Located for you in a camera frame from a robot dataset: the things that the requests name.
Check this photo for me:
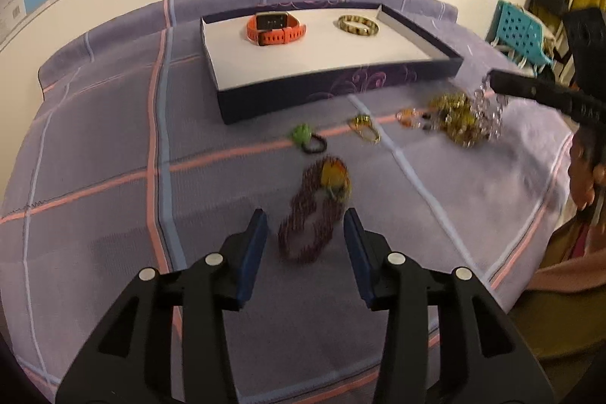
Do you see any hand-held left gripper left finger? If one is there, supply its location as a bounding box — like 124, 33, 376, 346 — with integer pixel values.
56, 209, 269, 404

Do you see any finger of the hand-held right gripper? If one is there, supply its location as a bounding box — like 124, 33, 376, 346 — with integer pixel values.
487, 70, 576, 117

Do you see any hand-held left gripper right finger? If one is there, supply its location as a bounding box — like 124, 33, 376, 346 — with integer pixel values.
343, 207, 554, 404

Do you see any yellow bead bracelet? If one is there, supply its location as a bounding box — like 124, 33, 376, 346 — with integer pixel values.
428, 92, 479, 147

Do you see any purple bead bracelet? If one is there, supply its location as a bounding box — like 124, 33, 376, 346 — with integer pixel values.
277, 155, 352, 265

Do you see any green charm black hair tie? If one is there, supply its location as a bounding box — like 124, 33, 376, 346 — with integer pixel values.
291, 124, 328, 155

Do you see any small yellow bead ring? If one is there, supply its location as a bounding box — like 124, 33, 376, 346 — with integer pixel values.
348, 114, 382, 144

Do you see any navy cardboard box tray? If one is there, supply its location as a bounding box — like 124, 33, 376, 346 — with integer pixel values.
199, 3, 464, 125

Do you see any person's right hand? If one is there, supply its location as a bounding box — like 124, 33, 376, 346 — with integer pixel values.
568, 136, 606, 215

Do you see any teal plastic stool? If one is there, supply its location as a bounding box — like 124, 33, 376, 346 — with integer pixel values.
487, 0, 554, 76

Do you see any amber patterned bangle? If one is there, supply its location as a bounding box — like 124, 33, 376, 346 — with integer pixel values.
338, 14, 380, 38

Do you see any person's clothing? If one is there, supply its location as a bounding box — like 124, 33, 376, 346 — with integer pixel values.
509, 215, 606, 386

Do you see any orange strap smart watch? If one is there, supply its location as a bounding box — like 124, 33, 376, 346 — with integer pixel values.
246, 11, 308, 47

